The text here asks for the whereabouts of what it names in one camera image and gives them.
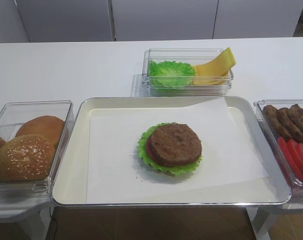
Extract white metal baking tray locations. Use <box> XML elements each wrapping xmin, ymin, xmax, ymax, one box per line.
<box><xmin>52</xmin><ymin>96</ymin><xmax>292</xmax><ymax>207</ymax></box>

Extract black cable on floor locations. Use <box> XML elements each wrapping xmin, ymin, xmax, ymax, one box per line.
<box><xmin>47</xmin><ymin>206</ymin><xmax>60</xmax><ymax>240</ymax></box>

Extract brown bottom bun on tray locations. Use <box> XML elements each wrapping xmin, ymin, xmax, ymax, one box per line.
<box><xmin>157</xmin><ymin>170</ymin><xmax>173</xmax><ymax>176</ymax></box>

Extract sesame bun top front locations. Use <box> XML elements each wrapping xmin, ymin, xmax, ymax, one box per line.
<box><xmin>0</xmin><ymin>134</ymin><xmax>56</xmax><ymax>182</ymax></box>

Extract brown burger patty on tray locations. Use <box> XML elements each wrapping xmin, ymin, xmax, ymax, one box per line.
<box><xmin>148</xmin><ymin>123</ymin><xmax>202</xmax><ymax>167</ymax></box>

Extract yellow cheese slice flat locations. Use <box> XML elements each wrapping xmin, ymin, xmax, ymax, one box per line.
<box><xmin>192</xmin><ymin>72</ymin><xmax>229</xmax><ymax>86</ymax></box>

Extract white parchment paper sheet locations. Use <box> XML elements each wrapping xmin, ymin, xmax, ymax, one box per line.
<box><xmin>86</xmin><ymin>97</ymin><xmax>272</xmax><ymax>204</ymax></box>

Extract red tomato slice left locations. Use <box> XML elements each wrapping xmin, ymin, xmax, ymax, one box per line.
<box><xmin>277</xmin><ymin>137</ymin><xmax>303</xmax><ymax>182</ymax></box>

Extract yellow cheese slice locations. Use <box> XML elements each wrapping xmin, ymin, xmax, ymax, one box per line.
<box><xmin>193</xmin><ymin>47</ymin><xmax>236</xmax><ymax>77</ymax></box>
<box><xmin>192</xmin><ymin>72</ymin><xmax>229</xmax><ymax>86</ymax></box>

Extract green lettuce in container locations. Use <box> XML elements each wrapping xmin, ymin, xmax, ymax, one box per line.
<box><xmin>148</xmin><ymin>60</ymin><xmax>196</xmax><ymax>89</ymax></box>

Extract green lettuce leaf on tray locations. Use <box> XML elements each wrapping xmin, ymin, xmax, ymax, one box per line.
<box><xmin>138</xmin><ymin>122</ymin><xmax>203</xmax><ymax>176</ymax></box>

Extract brown patty right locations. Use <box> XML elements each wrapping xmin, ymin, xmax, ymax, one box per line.
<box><xmin>288</xmin><ymin>104</ymin><xmax>303</xmax><ymax>133</ymax></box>

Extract brown patty left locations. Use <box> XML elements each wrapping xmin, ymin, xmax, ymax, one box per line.
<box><xmin>262</xmin><ymin>104</ymin><xmax>293</xmax><ymax>141</ymax></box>

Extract clear plastic bun container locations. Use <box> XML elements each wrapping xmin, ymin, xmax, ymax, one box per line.
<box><xmin>0</xmin><ymin>100</ymin><xmax>74</xmax><ymax>199</ymax></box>

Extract clear plastic lettuce cheese container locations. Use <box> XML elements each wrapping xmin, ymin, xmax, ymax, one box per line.
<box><xmin>140</xmin><ymin>48</ymin><xmax>234</xmax><ymax>97</ymax></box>

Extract red tomato slice middle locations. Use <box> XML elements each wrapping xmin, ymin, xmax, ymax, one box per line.
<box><xmin>286</xmin><ymin>139</ymin><xmax>303</xmax><ymax>175</ymax></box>

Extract plain brown bun back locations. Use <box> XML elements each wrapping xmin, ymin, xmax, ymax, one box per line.
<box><xmin>15</xmin><ymin>115</ymin><xmax>65</xmax><ymax>148</ymax></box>

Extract clear plastic patty tomato container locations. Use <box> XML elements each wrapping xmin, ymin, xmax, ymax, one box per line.
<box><xmin>254</xmin><ymin>99</ymin><xmax>303</xmax><ymax>198</ymax></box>

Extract red tomato slice on tray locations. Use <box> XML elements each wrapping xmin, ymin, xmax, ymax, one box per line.
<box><xmin>146</xmin><ymin>138</ymin><xmax>157</xmax><ymax>163</ymax></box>

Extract brown patty middle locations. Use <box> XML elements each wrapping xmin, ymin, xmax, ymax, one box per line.
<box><xmin>276</xmin><ymin>107</ymin><xmax>303</xmax><ymax>144</ymax></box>

